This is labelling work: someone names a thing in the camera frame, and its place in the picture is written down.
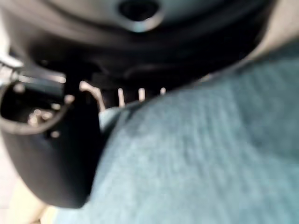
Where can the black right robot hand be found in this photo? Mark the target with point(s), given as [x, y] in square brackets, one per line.
[70, 58]

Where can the teal fabric cushion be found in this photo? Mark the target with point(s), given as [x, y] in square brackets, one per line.
[191, 151]

